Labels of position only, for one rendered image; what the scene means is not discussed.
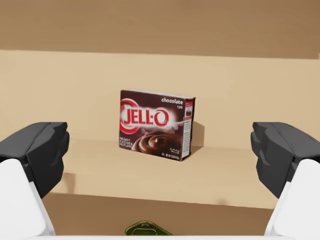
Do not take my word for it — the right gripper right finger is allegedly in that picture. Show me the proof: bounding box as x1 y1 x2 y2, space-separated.
250 121 320 237

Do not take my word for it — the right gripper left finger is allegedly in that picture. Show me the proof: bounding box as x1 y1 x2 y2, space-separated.
0 121 71 237

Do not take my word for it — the brown carton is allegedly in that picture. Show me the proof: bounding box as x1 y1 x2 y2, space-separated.
118 89 196 162

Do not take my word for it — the pale wooden shelf unit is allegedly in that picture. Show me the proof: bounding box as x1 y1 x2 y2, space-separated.
0 0 320 237

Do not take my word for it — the green and blue rectangular can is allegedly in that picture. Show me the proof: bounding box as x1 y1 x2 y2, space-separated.
124 220 174 237

